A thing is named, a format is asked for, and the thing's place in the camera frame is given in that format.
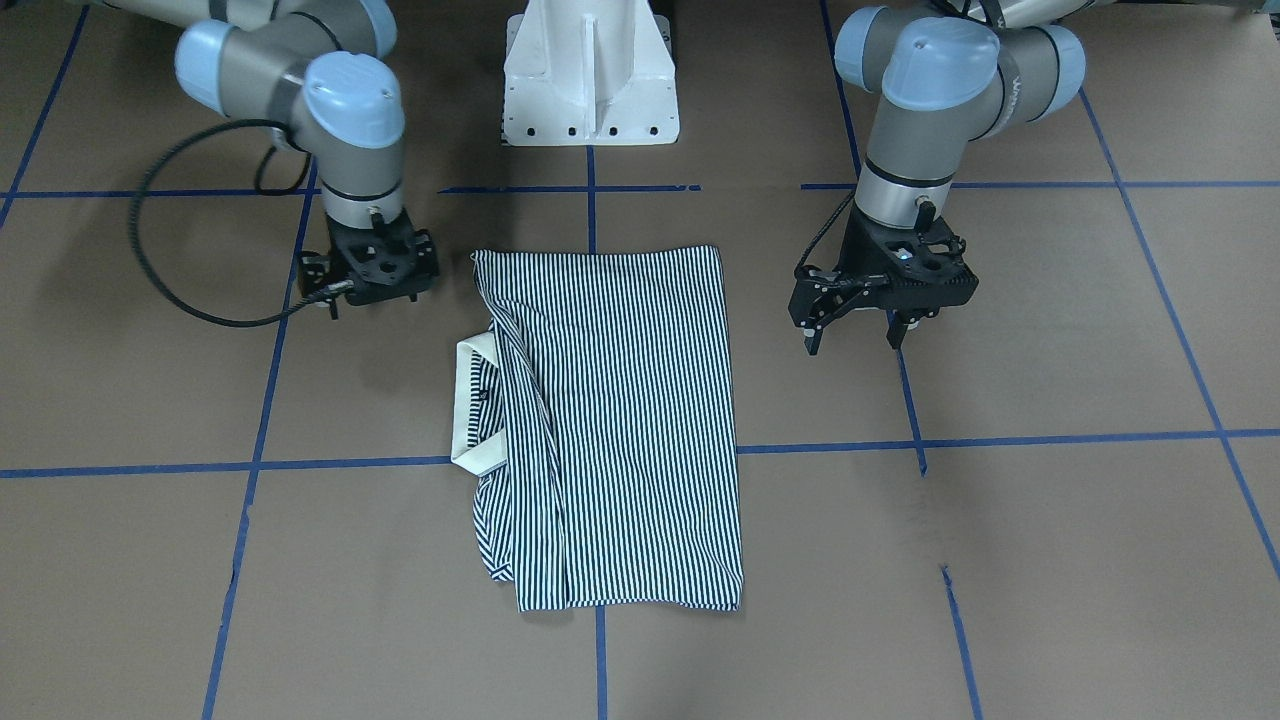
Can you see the striped collared shirt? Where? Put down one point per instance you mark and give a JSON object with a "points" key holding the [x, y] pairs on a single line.
{"points": [[596, 412]]}

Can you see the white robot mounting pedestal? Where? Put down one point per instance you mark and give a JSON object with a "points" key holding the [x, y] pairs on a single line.
{"points": [[590, 73]]}

